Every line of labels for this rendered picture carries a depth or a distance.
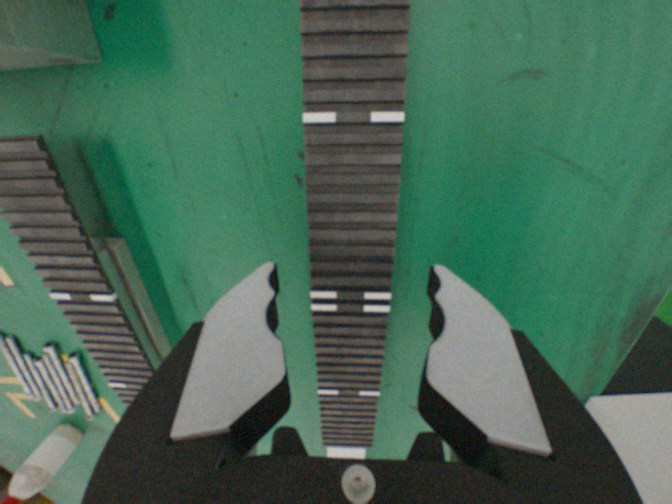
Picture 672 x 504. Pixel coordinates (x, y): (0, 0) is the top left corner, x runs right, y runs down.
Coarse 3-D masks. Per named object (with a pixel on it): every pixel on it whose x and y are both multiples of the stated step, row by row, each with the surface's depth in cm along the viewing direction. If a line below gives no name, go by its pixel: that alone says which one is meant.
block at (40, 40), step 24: (0, 0) 9; (24, 0) 10; (48, 0) 11; (72, 0) 12; (0, 24) 9; (24, 24) 10; (48, 24) 11; (72, 24) 12; (0, 48) 10; (24, 48) 10; (48, 48) 11; (72, 48) 12; (96, 48) 13
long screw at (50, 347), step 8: (48, 344) 25; (48, 352) 25; (56, 352) 26; (56, 360) 26; (56, 368) 26; (64, 368) 27; (64, 376) 27; (72, 384) 28; (72, 392) 29; (80, 400) 30
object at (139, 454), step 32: (192, 352) 8; (160, 384) 7; (128, 416) 6; (160, 416) 6; (128, 448) 5; (160, 448) 5; (192, 448) 5; (224, 448) 5; (96, 480) 5; (128, 480) 5; (160, 480) 5; (192, 480) 5
